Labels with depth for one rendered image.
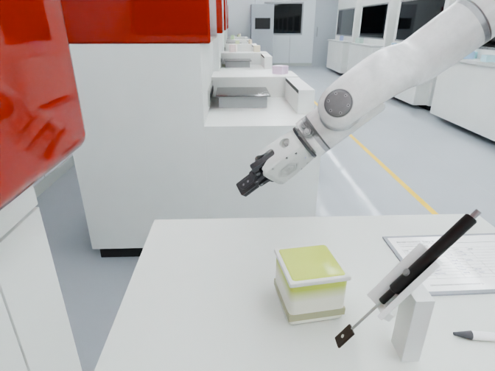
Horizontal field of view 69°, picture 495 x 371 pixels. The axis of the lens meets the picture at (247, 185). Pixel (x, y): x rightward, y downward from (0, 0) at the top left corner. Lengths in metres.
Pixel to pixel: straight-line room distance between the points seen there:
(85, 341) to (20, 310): 1.60
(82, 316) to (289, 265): 1.66
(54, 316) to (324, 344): 0.28
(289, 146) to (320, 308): 0.34
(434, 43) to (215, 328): 0.58
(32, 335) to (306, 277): 0.27
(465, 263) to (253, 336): 0.35
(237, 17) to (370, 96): 12.56
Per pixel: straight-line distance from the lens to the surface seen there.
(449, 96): 5.85
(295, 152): 0.71
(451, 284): 0.60
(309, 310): 0.46
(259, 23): 12.42
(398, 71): 0.67
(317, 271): 0.45
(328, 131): 0.70
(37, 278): 0.33
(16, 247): 0.30
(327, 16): 13.49
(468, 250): 0.69
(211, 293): 0.52
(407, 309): 0.43
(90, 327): 1.96
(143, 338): 0.47
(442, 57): 0.74
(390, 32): 8.69
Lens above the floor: 1.30
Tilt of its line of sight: 24 degrees down
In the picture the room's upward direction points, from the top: straight up
